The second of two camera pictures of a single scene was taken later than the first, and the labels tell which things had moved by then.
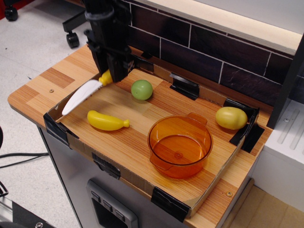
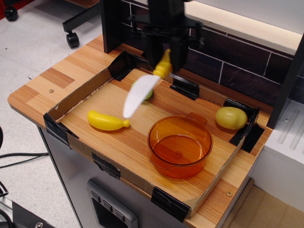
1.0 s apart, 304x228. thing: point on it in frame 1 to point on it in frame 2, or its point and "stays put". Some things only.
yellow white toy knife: x=87 y=89 to x=163 y=70
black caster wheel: x=11 y=14 stays put
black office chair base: x=72 y=38 stays put
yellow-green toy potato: x=231 y=118 stays put
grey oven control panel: x=108 y=211 stays put
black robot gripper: x=107 y=34 to x=166 y=20
